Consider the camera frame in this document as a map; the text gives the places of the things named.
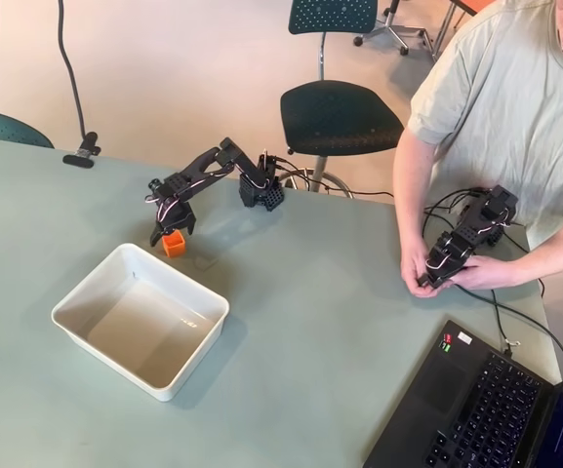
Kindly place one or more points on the black follower gripper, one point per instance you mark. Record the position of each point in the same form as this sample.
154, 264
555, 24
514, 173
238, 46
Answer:
175, 218

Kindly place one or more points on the small orange cube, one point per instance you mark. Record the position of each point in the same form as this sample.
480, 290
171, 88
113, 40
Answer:
174, 246

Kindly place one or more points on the black leader arm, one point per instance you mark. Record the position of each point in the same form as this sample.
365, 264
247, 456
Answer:
471, 234

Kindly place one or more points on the person's left forearm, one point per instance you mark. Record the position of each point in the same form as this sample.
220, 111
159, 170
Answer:
554, 248

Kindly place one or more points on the black SO-100 follower arm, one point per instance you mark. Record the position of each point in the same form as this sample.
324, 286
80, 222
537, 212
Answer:
249, 176

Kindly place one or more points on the person's right forearm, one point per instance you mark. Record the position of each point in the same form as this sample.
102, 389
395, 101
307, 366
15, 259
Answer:
413, 185

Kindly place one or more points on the white plastic bin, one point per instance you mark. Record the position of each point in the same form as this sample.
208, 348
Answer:
139, 341

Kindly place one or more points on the person's right hand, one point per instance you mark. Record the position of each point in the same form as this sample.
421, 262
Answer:
415, 268

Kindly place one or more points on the person's left hand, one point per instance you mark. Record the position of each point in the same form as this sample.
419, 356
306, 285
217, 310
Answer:
481, 275

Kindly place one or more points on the black gooseneck clamp holder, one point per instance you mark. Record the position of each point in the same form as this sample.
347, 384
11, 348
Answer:
80, 157

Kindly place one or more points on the black perforated stool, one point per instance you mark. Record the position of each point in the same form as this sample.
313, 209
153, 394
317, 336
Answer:
339, 119

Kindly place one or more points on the green perforated chair on pole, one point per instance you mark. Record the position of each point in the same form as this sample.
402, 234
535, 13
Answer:
332, 14

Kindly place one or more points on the chrome office chair base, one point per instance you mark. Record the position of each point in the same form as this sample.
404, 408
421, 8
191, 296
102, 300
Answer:
393, 30

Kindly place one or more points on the black laptop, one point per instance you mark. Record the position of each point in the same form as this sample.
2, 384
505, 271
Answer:
476, 409

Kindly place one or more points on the pale green T-shirt torso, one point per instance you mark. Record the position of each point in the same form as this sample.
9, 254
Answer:
505, 107

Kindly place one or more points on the orange table with metal legs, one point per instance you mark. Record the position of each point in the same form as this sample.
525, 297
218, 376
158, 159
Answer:
478, 4

